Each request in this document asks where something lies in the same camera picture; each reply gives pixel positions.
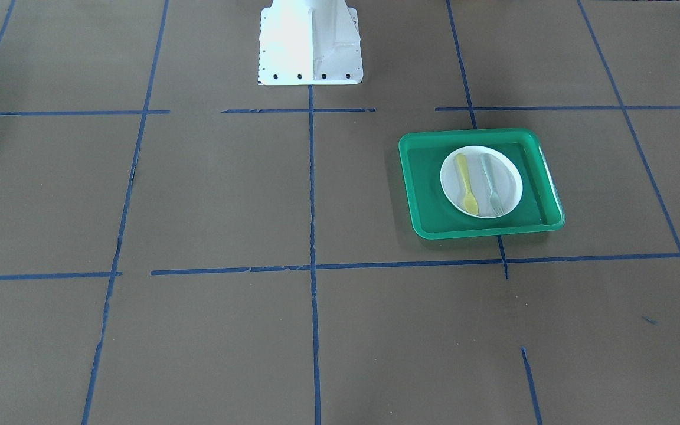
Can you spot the yellow plastic spoon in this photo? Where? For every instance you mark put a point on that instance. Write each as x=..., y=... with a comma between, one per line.
x=469, y=201

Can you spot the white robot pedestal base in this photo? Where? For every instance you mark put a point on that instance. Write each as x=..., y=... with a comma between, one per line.
x=309, y=42

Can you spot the pale green plastic fork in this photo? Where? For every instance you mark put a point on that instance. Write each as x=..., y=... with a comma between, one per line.
x=494, y=198

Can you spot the white round plate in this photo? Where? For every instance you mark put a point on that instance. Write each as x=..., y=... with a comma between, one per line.
x=507, y=179

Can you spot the green plastic tray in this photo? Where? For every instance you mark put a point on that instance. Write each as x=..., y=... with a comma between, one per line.
x=434, y=218

